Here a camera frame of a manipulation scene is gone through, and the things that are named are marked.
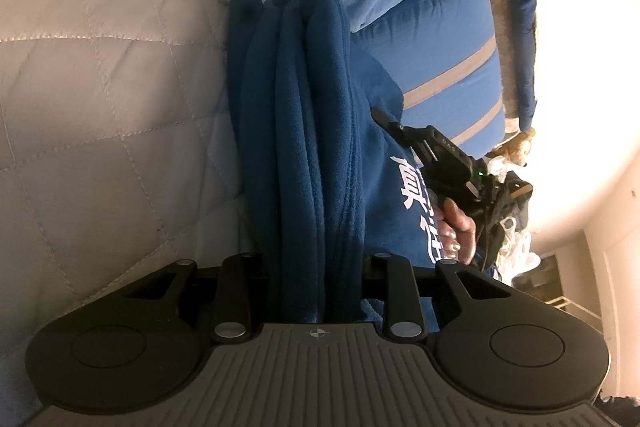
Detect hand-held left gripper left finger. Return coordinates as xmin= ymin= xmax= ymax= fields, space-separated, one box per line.
xmin=124 ymin=252 xmax=265 ymax=344

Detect grey quilted bed cover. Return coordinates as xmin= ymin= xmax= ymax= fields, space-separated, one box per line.
xmin=0 ymin=0 xmax=305 ymax=388

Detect grey fuzzy blanket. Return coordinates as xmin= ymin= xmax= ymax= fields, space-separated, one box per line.
xmin=487 ymin=0 xmax=523 ymax=132

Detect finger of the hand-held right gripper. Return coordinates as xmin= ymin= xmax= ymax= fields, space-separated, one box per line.
xmin=370 ymin=106 xmax=426 ymax=158

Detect white door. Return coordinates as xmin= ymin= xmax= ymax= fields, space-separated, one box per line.
xmin=582 ymin=202 xmax=640 ymax=400

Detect brown plush toy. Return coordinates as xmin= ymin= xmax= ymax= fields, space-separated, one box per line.
xmin=487 ymin=128 xmax=537 ymax=168

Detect person's right hand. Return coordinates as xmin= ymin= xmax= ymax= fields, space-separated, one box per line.
xmin=431 ymin=198 xmax=482 ymax=266

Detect white plastic bags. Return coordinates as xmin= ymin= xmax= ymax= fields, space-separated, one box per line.
xmin=492 ymin=216 xmax=542 ymax=273

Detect black cable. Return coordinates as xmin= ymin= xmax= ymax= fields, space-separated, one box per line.
xmin=472 ymin=192 xmax=506 ymax=270

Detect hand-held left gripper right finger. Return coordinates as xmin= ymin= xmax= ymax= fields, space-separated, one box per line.
xmin=361 ymin=252 xmax=507 ymax=344

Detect blue sweatshirt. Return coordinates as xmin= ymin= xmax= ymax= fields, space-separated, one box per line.
xmin=227 ymin=0 xmax=483 ymax=325

